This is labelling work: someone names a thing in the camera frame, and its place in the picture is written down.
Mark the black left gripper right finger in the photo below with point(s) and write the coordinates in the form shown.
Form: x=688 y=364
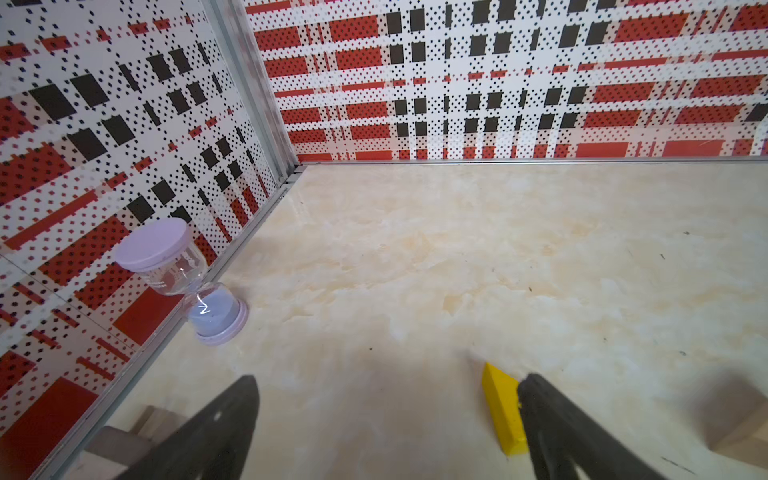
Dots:
x=563 y=440

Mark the yellow triangle block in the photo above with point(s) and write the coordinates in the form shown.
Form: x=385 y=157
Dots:
x=501 y=395

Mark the purple sand hourglass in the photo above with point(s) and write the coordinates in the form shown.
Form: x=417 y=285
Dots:
x=165 y=256

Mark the natural wood rectangular block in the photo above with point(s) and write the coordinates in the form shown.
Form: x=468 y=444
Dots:
x=747 y=441

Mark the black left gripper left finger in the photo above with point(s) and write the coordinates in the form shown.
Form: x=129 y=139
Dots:
x=214 y=444

